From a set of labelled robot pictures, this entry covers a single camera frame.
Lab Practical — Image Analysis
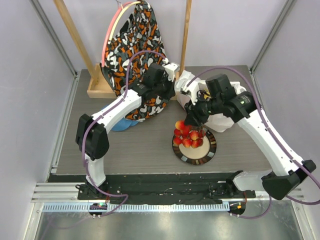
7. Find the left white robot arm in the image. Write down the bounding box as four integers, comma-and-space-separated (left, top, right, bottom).
75, 62, 180, 200

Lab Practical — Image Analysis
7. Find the blue cloth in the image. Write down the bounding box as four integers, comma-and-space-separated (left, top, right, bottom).
96, 104, 138, 133

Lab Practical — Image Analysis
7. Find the striped rim ceramic plate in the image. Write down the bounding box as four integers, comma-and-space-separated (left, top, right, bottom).
171, 128, 217, 166

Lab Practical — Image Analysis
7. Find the red lychee fruit bunch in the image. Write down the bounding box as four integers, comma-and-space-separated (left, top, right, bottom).
172, 120, 206, 149

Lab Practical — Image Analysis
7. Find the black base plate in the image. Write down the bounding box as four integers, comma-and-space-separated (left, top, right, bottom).
48, 172, 256, 205

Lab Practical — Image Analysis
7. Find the purple cable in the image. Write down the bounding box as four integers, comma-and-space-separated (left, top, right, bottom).
182, 65, 320, 220
81, 50, 169, 217

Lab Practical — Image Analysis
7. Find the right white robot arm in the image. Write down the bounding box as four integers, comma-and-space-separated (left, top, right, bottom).
180, 74, 316, 200

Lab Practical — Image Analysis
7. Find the pink and cream hanger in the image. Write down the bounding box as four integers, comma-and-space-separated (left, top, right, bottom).
100, 0, 142, 68

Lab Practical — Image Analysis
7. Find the white plastic bag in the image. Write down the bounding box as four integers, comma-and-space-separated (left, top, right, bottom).
174, 70, 253, 133

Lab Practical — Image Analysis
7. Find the wooden hanger rack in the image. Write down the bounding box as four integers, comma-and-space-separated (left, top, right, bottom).
54, 0, 192, 99

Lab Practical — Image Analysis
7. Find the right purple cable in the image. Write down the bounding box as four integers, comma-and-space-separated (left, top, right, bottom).
182, 65, 320, 220

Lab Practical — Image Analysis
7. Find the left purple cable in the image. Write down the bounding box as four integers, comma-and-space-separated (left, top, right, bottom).
81, 50, 169, 217

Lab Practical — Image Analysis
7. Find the camouflage patterned cloth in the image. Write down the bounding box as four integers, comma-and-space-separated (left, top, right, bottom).
100, 0, 169, 122

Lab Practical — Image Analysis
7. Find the white slotted cable duct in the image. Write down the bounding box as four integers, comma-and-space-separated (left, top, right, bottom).
42, 201, 230, 213

